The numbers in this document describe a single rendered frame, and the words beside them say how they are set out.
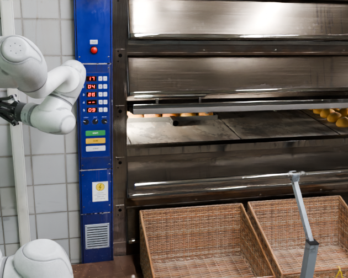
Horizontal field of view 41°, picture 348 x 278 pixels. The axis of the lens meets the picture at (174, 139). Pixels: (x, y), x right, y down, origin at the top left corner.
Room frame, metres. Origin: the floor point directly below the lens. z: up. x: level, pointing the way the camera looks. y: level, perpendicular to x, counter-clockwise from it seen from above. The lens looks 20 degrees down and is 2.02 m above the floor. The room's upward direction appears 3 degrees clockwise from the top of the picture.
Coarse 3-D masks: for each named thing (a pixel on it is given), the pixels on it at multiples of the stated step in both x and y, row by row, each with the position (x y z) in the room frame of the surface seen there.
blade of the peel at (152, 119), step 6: (216, 114) 2.63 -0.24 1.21; (132, 120) 2.49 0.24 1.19; (138, 120) 2.50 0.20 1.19; (144, 120) 2.50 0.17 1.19; (150, 120) 2.51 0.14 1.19; (156, 120) 2.52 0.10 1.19; (162, 120) 2.53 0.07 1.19; (168, 120) 2.54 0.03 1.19; (180, 120) 2.56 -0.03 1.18; (186, 120) 2.56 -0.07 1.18; (192, 120) 2.57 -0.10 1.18
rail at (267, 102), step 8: (136, 104) 1.96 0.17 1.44; (144, 104) 1.97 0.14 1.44; (152, 104) 1.98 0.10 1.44; (160, 104) 1.98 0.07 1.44; (168, 104) 1.99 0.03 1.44; (176, 104) 2.00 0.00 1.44; (184, 104) 2.01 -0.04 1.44; (192, 104) 2.02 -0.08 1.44; (200, 104) 2.03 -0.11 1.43; (208, 104) 2.04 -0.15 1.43; (216, 104) 2.05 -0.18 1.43; (224, 104) 2.06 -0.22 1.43; (232, 104) 2.07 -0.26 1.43; (240, 104) 2.08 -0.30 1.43; (248, 104) 2.09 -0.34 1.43; (256, 104) 2.10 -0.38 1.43; (264, 104) 2.11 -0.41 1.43; (272, 104) 2.12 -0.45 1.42; (280, 104) 2.13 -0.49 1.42
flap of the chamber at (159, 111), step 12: (132, 108) 1.99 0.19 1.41; (168, 108) 1.99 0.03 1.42; (180, 108) 2.00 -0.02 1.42; (192, 108) 2.02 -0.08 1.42; (204, 108) 2.03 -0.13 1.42; (216, 108) 2.04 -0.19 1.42; (228, 108) 2.06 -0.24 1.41; (240, 108) 2.07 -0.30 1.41; (252, 108) 2.09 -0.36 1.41; (264, 108) 2.10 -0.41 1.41; (276, 108) 2.12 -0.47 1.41; (288, 108) 2.13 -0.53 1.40; (300, 108) 2.15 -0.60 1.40; (312, 108) 2.16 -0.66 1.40; (324, 108) 2.18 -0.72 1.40
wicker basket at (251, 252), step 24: (144, 216) 2.08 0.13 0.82; (168, 216) 2.11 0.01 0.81; (192, 216) 2.13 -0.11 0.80; (216, 216) 2.16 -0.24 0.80; (240, 216) 2.19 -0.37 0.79; (144, 240) 1.92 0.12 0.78; (168, 240) 2.07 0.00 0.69; (192, 240) 2.10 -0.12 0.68; (216, 240) 2.12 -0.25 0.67; (240, 240) 2.15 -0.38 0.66; (144, 264) 1.90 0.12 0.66; (168, 264) 2.01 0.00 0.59; (192, 264) 2.02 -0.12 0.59; (216, 264) 2.03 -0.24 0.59; (240, 264) 2.04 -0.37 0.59; (264, 264) 1.86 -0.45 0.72
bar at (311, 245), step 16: (224, 176) 1.84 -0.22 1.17; (240, 176) 1.85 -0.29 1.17; (256, 176) 1.86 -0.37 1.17; (272, 176) 1.87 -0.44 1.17; (288, 176) 1.89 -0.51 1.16; (304, 176) 1.91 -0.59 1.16; (320, 176) 1.94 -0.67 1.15; (304, 208) 1.81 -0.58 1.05; (304, 224) 1.76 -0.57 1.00; (304, 256) 1.71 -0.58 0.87; (304, 272) 1.69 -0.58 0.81
